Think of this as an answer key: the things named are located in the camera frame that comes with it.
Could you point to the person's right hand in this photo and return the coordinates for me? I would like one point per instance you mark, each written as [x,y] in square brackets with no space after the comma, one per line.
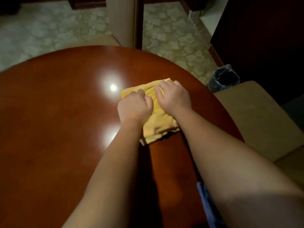
[175,99]

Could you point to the person's left hand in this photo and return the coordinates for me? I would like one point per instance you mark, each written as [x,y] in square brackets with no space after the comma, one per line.
[134,109]

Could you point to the person's left thumb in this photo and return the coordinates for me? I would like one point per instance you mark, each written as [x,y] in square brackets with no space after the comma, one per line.
[149,103]

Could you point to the person's right thumb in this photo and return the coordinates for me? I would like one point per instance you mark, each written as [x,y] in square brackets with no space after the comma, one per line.
[159,95]

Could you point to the yellow cleaning cloth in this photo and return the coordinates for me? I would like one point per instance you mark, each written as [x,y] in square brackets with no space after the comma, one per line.
[155,118]

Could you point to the person's left forearm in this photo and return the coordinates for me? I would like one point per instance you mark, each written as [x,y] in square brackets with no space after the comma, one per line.
[108,178]

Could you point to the person's right forearm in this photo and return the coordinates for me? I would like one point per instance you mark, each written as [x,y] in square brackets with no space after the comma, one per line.
[235,173]

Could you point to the black waste bin with liner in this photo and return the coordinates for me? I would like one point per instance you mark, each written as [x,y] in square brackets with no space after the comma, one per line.
[223,78]

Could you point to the round brown wooden table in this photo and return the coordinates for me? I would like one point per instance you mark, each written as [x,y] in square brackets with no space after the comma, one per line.
[71,140]

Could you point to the beige upholstered chair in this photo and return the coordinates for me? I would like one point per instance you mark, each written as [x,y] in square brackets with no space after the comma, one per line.
[263,123]

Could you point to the dark wooden cabinet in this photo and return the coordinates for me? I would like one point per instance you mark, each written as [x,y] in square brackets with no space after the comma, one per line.
[261,37]

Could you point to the person's blue garment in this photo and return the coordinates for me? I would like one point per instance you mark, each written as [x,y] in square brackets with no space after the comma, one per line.
[210,207]

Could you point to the beige chair with wooden frame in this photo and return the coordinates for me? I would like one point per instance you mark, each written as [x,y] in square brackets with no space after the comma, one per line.
[118,23]

